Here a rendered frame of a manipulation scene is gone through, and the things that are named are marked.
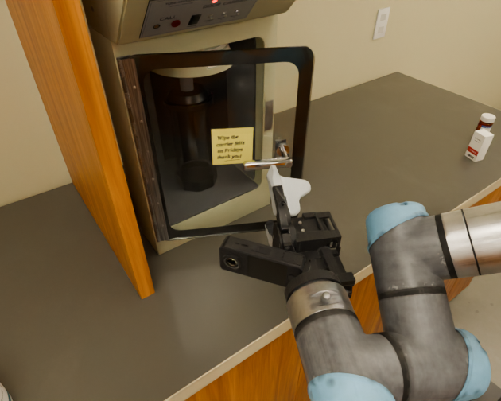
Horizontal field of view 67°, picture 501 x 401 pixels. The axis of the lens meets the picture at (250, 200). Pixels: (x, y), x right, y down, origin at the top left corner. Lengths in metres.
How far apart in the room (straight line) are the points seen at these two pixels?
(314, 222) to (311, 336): 0.17
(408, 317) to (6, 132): 0.99
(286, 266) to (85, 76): 0.35
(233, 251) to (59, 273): 0.53
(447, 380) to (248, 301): 0.44
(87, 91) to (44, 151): 0.63
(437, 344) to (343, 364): 0.11
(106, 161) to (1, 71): 0.53
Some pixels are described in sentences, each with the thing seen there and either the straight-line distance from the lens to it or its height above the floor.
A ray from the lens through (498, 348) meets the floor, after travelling 2.13.
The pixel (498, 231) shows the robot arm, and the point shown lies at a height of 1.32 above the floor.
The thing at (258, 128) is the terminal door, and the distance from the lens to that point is 0.71.
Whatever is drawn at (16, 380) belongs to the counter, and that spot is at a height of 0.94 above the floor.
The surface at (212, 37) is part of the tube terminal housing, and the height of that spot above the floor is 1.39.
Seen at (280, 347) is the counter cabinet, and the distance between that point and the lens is 0.93.
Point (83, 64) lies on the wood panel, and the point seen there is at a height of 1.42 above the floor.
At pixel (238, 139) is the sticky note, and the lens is 0.71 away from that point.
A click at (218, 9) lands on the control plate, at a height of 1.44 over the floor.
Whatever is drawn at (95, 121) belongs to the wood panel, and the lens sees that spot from 0.58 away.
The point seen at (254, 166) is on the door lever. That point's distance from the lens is 0.69.
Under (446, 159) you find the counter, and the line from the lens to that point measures 1.33.
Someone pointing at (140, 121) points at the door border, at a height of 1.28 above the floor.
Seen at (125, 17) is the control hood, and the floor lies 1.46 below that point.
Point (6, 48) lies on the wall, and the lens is 1.07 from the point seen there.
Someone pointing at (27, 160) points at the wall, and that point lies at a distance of 1.18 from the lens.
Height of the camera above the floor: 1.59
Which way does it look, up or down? 40 degrees down
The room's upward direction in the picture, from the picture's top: straight up
